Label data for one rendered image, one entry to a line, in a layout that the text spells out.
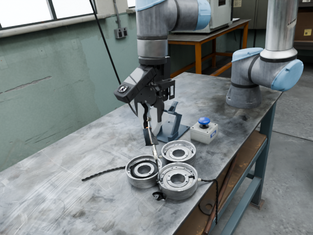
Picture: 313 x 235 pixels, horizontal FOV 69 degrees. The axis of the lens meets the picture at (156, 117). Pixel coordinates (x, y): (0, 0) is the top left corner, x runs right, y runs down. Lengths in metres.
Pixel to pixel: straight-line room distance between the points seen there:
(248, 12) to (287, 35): 3.55
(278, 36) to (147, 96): 0.49
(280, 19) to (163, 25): 0.43
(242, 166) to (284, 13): 0.62
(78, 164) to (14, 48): 1.41
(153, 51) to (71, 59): 1.75
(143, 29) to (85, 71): 1.82
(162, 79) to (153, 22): 0.15
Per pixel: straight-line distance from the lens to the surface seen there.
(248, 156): 1.16
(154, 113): 0.59
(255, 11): 4.38
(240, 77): 0.99
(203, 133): 0.77
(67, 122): 2.34
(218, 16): 2.87
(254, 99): 1.03
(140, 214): 0.60
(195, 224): 0.88
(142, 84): 0.55
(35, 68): 2.12
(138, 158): 0.70
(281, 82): 0.88
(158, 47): 0.55
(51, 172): 0.82
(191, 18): 0.60
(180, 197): 0.60
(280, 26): 0.86
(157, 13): 0.55
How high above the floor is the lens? 1.26
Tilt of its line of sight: 29 degrees down
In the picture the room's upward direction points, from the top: 7 degrees counter-clockwise
